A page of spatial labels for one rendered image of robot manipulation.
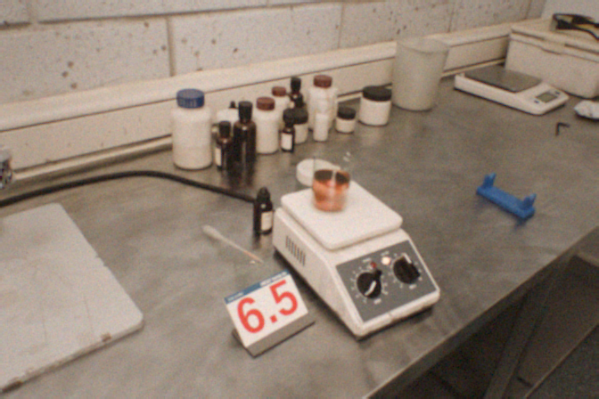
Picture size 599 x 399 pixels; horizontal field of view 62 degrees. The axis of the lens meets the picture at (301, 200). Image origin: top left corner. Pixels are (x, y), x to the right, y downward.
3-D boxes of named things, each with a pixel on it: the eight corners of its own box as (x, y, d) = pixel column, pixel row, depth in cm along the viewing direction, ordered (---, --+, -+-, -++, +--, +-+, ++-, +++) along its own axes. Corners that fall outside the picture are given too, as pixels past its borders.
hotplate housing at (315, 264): (438, 307, 63) (453, 257, 58) (356, 346, 56) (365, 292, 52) (336, 218, 78) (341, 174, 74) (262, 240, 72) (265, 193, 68)
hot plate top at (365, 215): (405, 225, 64) (406, 220, 63) (328, 251, 58) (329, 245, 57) (348, 183, 72) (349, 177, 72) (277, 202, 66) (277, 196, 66)
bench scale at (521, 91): (537, 118, 124) (545, 100, 121) (448, 88, 139) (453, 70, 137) (569, 103, 135) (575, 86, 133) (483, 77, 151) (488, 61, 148)
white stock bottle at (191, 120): (216, 168, 89) (215, 99, 82) (175, 171, 87) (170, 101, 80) (210, 150, 95) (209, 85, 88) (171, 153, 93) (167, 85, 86)
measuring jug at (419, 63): (385, 86, 135) (395, 30, 127) (432, 92, 134) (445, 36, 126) (386, 111, 119) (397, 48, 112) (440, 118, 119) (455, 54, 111)
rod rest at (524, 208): (535, 214, 84) (542, 195, 82) (523, 219, 82) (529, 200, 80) (486, 187, 91) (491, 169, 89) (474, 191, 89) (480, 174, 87)
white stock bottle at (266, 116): (283, 150, 97) (286, 102, 92) (258, 157, 94) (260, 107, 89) (268, 140, 101) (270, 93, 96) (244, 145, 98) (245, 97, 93)
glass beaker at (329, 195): (301, 199, 66) (306, 145, 62) (339, 195, 68) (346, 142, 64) (317, 224, 61) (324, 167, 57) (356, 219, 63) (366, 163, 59)
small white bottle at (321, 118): (327, 142, 102) (332, 104, 98) (313, 141, 102) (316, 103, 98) (326, 135, 105) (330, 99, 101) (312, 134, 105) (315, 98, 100)
